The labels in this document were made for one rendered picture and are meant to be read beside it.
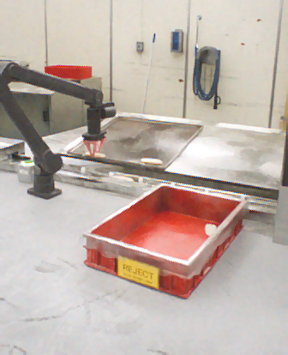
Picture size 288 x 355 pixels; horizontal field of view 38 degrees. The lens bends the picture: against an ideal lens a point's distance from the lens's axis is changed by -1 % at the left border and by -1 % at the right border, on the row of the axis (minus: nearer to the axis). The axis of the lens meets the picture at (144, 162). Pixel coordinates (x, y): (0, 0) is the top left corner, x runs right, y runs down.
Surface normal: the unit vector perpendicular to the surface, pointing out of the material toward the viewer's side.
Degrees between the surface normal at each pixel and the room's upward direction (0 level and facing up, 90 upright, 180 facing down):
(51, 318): 0
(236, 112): 90
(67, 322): 0
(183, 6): 90
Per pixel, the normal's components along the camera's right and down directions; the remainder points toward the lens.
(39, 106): -0.44, 0.26
